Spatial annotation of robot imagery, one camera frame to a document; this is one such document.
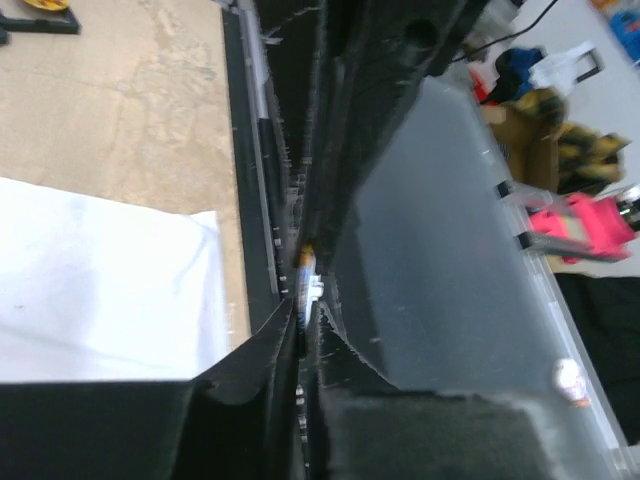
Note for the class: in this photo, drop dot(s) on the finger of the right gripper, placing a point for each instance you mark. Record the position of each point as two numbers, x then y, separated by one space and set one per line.
344 75

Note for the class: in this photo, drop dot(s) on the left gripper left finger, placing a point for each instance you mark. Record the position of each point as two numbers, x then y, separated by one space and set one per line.
233 421

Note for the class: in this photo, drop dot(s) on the yellow pin brooch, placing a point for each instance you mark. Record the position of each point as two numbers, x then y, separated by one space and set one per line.
48 5

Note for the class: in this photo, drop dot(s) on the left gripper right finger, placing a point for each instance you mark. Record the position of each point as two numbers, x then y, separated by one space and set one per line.
366 428

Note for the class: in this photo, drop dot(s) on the round pin brooch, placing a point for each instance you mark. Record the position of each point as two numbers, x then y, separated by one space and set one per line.
310 288

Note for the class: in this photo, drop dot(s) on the black display case right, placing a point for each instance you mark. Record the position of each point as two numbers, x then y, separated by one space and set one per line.
58 23

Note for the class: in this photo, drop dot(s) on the white shirt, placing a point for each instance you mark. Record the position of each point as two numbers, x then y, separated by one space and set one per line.
96 290

